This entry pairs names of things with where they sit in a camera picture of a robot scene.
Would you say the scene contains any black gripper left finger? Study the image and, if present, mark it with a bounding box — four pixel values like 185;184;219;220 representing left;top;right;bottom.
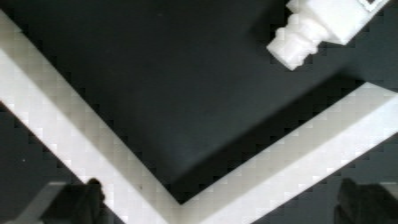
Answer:
11;178;109;224

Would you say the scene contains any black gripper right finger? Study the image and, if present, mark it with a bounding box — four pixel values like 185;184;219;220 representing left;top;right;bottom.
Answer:
335;178;398;224

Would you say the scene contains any white table leg front left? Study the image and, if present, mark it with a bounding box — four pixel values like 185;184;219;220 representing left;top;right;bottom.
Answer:
267;0;392;70

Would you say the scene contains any white U-shaped obstacle fence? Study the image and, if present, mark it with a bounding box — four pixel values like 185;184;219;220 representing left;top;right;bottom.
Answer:
0;12;398;224

